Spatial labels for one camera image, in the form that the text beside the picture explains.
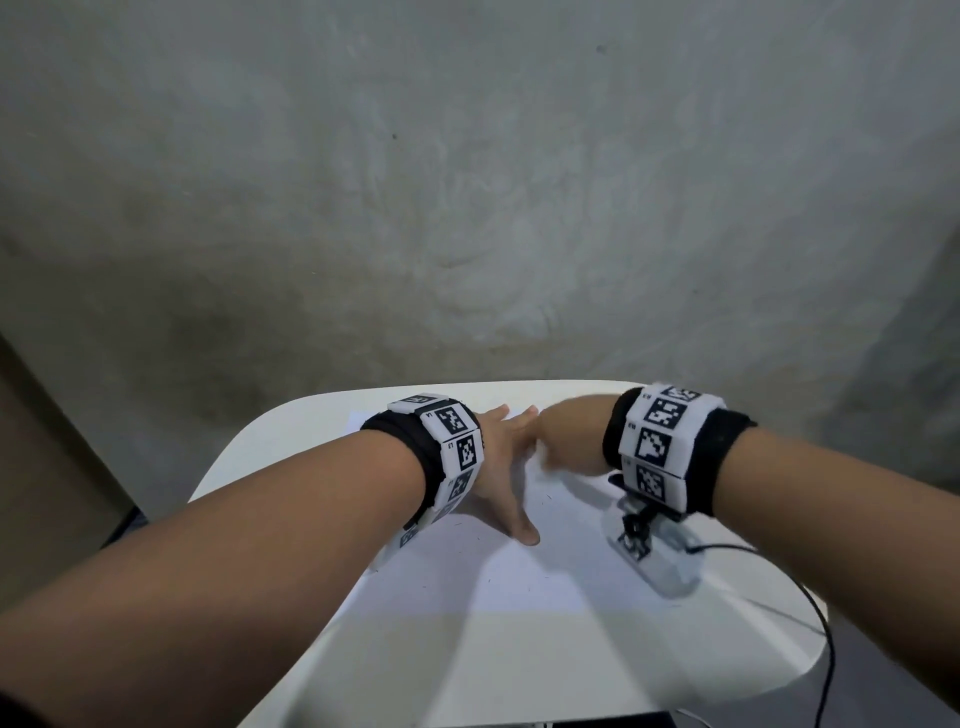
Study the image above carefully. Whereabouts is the person's left hand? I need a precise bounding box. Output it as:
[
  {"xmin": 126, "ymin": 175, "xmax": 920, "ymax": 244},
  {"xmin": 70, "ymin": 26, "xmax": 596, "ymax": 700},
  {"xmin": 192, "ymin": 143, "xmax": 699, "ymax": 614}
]
[{"xmin": 472, "ymin": 404, "xmax": 544, "ymax": 547}]

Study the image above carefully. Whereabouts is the person's right hand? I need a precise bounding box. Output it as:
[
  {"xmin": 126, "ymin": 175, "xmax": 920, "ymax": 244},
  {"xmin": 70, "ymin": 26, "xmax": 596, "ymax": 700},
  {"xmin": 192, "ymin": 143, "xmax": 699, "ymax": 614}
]
[{"xmin": 535, "ymin": 395, "xmax": 625, "ymax": 480}]

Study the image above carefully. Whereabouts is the white paper sheet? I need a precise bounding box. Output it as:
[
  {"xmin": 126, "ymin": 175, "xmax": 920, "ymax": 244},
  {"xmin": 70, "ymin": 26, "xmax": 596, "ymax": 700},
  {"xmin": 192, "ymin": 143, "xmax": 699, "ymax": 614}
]
[{"xmin": 329, "ymin": 408, "xmax": 678, "ymax": 618}]

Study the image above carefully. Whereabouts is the person's left forearm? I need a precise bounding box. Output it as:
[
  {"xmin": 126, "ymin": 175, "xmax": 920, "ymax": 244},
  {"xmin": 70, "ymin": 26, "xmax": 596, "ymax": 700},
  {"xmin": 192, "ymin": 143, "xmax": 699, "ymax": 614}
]
[{"xmin": 0, "ymin": 431, "xmax": 430, "ymax": 728}]

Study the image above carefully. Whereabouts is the person's right forearm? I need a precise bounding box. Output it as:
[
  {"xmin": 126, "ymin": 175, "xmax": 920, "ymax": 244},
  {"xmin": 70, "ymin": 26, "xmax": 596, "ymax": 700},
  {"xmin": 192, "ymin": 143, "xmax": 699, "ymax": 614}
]
[{"xmin": 712, "ymin": 427, "xmax": 960, "ymax": 703}]

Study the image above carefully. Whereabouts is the black shirt sleeve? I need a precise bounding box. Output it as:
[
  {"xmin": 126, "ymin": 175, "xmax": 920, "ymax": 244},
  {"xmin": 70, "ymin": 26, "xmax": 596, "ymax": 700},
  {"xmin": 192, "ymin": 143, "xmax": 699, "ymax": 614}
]
[{"xmin": 0, "ymin": 684, "xmax": 55, "ymax": 728}]

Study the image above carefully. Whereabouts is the black cable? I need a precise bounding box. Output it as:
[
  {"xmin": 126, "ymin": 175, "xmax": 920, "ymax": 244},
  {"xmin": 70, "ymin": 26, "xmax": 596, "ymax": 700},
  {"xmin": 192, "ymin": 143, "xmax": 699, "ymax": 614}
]
[{"xmin": 686, "ymin": 542, "xmax": 836, "ymax": 728}]

